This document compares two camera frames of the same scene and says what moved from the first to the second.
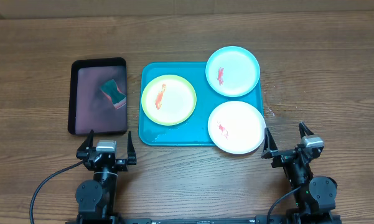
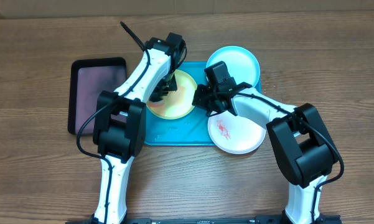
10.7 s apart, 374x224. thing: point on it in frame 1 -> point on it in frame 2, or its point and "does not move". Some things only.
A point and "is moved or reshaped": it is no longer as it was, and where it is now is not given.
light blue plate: [233, 71] does not move
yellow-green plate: [168, 99] is moved or reshaped
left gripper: [123, 163] -> [173, 87]
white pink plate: [236, 127] does not move
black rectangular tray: [89, 108] does not move
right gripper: [283, 156] -> [203, 103]
